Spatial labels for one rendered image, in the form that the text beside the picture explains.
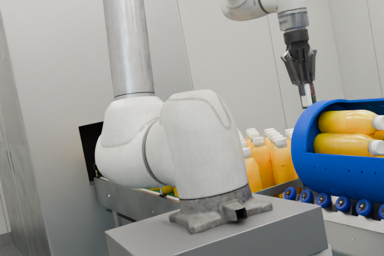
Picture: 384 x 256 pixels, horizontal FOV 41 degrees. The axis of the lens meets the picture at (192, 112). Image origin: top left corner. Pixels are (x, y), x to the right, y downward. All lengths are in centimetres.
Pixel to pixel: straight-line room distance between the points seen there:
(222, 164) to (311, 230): 21
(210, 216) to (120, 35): 48
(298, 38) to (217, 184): 68
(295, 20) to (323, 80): 533
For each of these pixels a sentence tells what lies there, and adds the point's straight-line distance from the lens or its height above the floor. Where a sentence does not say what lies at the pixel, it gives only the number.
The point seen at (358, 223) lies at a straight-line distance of 143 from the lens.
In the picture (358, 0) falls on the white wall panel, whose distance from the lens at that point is 664.
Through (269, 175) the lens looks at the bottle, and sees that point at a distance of 185.
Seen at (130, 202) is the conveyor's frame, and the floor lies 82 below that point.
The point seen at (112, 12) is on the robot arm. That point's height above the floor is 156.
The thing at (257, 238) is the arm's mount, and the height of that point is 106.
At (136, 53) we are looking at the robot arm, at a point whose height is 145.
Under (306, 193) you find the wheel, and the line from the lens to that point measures 157.
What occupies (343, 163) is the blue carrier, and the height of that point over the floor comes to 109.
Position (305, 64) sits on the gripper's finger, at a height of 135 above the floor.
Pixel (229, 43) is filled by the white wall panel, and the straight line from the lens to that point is 624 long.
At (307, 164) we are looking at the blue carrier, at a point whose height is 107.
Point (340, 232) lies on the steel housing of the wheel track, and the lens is 148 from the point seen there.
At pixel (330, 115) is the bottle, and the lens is 152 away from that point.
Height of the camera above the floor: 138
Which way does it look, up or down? 4 degrees down
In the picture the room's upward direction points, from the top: 11 degrees counter-clockwise
